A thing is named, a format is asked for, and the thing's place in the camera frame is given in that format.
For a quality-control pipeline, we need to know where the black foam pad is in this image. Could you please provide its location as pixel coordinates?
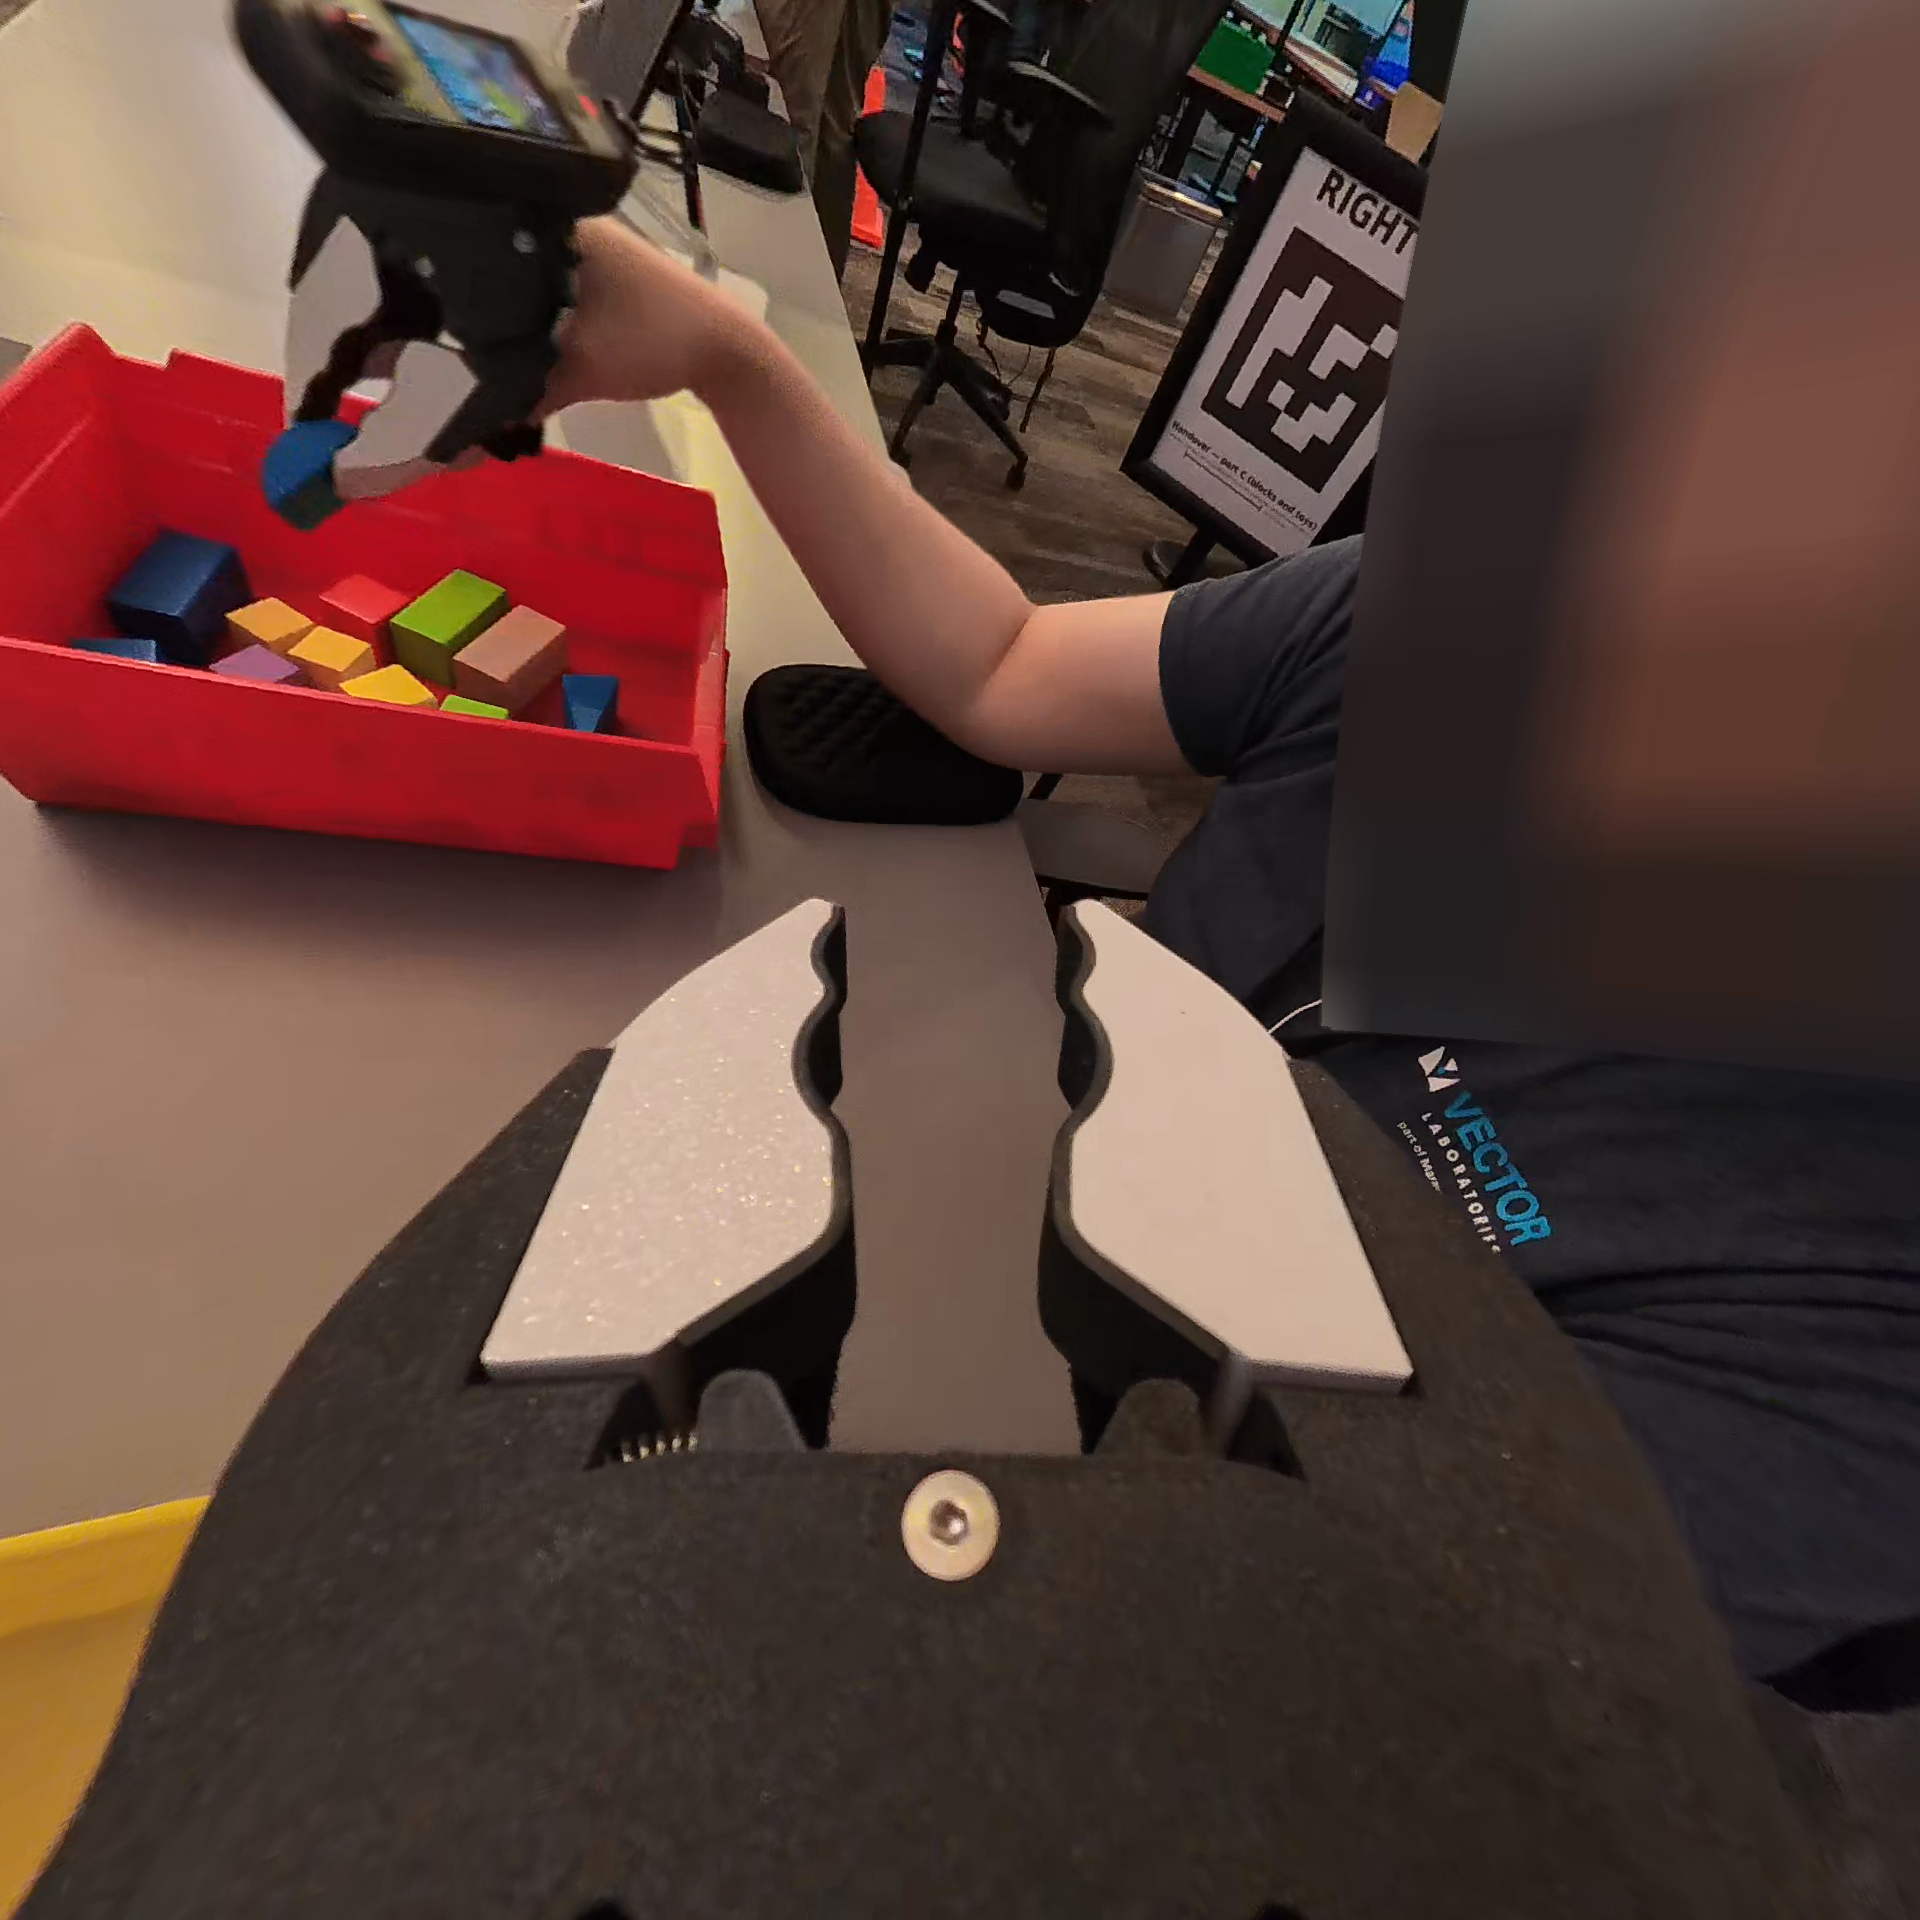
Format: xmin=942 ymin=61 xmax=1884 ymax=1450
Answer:
xmin=739 ymin=666 xmax=1022 ymax=828

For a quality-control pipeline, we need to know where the red plastic bin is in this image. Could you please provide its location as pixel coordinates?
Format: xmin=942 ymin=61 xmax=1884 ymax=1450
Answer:
xmin=0 ymin=326 xmax=737 ymax=873

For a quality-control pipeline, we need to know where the blue wooden half cylinder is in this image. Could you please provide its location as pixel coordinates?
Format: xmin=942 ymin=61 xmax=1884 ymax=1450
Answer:
xmin=261 ymin=416 xmax=367 ymax=533

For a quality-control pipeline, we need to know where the black round device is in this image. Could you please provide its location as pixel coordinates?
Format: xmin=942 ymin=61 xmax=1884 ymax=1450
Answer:
xmin=693 ymin=95 xmax=809 ymax=195

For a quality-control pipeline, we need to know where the person's right hand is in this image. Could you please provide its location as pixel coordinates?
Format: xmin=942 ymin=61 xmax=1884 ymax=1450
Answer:
xmin=546 ymin=222 xmax=739 ymax=416

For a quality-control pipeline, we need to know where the natural wooden rectangular block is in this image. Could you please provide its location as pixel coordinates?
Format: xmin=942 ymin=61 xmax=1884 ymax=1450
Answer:
xmin=450 ymin=602 xmax=574 ymax=716

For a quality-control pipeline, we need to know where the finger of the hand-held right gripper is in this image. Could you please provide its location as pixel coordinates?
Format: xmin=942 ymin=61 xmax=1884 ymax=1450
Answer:
xmin=281 ymin=222 xmax=446 ymax=430
xmin=329 ymin=340 xmax=483 ymax=501

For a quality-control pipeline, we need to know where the orange traffic cone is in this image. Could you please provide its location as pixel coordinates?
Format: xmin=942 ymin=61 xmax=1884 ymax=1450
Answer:
xmin=846 ymin=71 xmax=896 ymax=247

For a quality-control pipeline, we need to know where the framed tag sign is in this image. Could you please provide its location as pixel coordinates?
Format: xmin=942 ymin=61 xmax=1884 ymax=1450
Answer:
xmin=1124 ymin=95 xmax=1425 ymax=591

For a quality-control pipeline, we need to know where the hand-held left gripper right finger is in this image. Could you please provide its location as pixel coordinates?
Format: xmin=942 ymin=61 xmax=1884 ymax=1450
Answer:
xmin=1041 ymin=897 xmax=1415 ymax=1455

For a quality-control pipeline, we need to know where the person's right forearm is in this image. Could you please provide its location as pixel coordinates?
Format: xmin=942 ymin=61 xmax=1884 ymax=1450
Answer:
xmin=684 ymin=287 xmax=1194 ymax=779

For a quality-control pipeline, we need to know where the black office chair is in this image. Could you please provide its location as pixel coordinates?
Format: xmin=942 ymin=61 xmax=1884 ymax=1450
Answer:
xmin=856 ymin=0 xmax=1109 ymax=490

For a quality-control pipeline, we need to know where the yellow plastic bin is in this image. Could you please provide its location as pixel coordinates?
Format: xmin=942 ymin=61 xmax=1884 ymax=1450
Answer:
xmin=0 ymin=1498 xmax=212 ymax=1910

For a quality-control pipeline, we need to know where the grey storage box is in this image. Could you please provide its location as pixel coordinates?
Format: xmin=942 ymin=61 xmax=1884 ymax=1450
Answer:
xmin=1103 ymin=176 xmax=1230 ymax=318

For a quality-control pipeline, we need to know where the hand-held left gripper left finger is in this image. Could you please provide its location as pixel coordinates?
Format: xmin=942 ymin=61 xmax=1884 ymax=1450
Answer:
xmin=479 ymin=897 xmax=864 ymax=1450

